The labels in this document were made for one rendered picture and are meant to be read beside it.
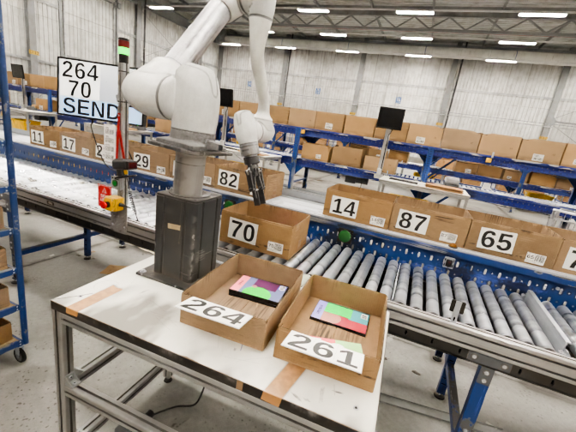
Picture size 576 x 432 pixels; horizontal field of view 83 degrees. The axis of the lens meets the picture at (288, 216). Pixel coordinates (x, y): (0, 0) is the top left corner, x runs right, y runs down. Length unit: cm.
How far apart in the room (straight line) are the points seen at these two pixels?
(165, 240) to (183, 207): 16
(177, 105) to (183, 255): 53
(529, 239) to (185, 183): 162
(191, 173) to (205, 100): 25
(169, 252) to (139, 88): 59
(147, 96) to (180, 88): 15
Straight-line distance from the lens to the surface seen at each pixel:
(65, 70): 225
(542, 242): 200
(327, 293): 127
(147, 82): 130
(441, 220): 191
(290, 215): 184
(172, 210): 123
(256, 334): 98
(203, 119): 117
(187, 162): 120
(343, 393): 94
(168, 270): 133
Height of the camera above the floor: 137
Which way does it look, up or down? 15 degrees down
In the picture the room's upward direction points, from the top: 9 degrees clockwise
